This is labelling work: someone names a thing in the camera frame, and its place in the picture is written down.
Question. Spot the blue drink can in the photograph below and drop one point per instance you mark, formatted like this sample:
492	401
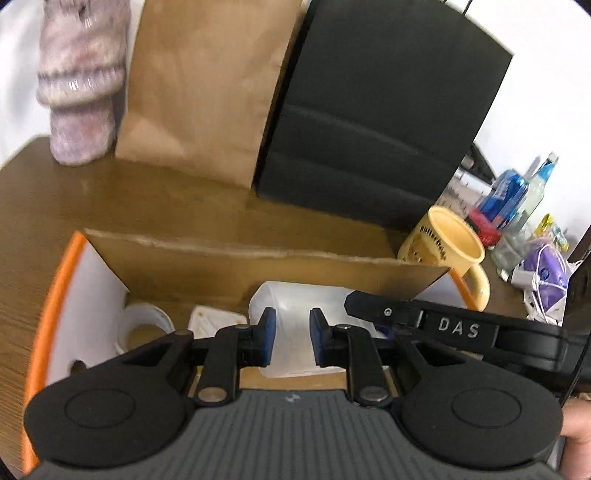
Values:
500	205

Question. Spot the small red box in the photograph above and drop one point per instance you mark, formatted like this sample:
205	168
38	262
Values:
488	234

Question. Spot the pink ceramic vase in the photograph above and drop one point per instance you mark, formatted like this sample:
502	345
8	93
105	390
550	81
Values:
83	47

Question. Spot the black paper bag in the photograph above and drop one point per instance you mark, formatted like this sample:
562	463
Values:
379	103

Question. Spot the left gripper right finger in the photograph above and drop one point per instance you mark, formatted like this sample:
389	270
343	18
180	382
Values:
351	348

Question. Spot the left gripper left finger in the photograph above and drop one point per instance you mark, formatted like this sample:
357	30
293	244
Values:
226	353

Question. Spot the white tape roll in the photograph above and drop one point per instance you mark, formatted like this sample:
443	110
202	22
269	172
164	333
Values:
140	323

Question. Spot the clear food container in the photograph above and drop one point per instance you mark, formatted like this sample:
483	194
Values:
471	182

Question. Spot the red cardboard box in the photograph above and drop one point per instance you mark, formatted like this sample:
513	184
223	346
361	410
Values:
79	320

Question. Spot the translucent plastic box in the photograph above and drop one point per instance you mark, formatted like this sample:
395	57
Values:
292	350

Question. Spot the yellow mug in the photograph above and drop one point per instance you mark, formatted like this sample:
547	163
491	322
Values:
442	238

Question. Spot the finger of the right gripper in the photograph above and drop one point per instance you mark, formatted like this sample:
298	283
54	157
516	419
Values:
500	338

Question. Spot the brown paper bag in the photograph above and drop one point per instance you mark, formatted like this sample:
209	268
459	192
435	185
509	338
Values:
201	83

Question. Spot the white charger plug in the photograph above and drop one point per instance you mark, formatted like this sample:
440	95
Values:
205	321

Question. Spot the purple white device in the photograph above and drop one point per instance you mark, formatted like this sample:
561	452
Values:
543	277

